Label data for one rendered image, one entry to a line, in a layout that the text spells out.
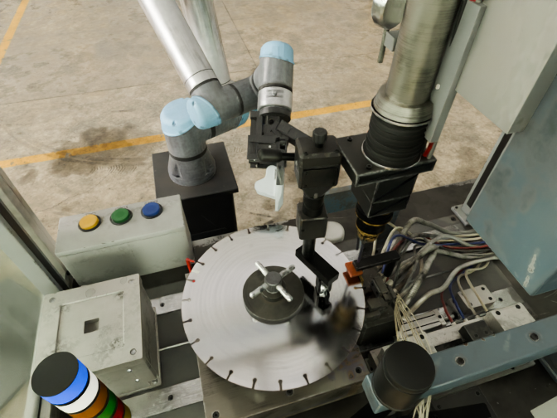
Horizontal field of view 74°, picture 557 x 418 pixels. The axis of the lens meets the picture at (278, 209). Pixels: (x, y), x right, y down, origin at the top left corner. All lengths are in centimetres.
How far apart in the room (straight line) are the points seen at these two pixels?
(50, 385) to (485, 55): 53
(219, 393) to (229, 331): 12
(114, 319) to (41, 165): 210
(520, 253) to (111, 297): 69
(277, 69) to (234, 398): 64
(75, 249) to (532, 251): 82
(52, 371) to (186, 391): 41
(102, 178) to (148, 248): 163
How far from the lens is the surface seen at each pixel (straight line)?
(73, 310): 84
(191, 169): 116
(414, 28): 42
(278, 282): 64
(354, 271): 71
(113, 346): 77
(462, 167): 263
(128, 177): 248
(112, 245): 91
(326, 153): 48
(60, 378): 47
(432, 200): 121
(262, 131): 80
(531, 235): 43
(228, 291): 70
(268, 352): 65
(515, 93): 39
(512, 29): 40
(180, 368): 87
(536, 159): 41
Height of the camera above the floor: 155
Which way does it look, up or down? 47 degrees down
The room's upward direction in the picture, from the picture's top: straight up
